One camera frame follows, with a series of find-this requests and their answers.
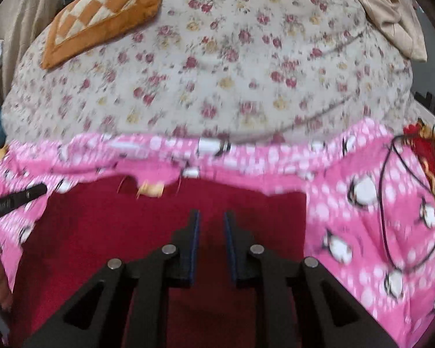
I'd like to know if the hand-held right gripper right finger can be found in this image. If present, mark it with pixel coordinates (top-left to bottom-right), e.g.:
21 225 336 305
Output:
224 211 399 348

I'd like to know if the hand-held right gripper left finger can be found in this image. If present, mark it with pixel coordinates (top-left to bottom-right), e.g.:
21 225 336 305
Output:
23 209 202 348

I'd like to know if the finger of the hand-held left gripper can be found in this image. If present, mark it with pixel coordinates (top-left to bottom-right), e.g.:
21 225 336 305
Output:
8 183 48 207

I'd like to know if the dark red garment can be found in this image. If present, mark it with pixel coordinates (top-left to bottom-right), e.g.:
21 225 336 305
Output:
7 176 309 348

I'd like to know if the pink penguin print blanket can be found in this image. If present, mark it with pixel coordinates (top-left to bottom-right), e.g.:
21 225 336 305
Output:
0 118 435 348

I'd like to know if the orange checkered pillow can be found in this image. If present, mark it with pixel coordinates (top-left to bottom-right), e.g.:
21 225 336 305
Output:
40 0 169 70

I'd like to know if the beige curtain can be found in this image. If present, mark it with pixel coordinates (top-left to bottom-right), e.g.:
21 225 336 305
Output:
0 0 71 98

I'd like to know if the floral bed quilt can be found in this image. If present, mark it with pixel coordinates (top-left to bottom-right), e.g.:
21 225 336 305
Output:
2 0 416 146

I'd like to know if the beige quilted cloth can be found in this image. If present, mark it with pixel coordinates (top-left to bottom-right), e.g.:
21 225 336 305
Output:
328 0 428 62

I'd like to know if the black cable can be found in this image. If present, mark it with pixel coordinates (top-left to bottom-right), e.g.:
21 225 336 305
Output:
379 123 435 272

